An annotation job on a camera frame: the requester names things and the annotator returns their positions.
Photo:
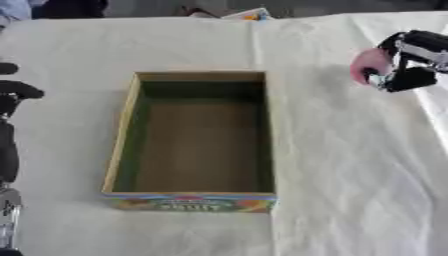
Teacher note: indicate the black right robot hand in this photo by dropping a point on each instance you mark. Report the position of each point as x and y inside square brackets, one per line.
[417, 78]

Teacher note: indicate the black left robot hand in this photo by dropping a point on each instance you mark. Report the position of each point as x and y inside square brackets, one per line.
[8, 146]

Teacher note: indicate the pink round toy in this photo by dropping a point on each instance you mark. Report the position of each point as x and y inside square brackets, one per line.
[368, 61]

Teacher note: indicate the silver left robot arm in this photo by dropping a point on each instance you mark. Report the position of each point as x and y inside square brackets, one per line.
[8, 216]

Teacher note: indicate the open cardboard box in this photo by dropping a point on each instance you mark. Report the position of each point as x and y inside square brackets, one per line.
[198, 146]

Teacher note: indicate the person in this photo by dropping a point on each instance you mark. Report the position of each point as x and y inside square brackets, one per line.
[35, 8]

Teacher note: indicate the colourful printed card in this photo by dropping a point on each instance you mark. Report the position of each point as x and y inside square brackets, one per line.
[249, 15]

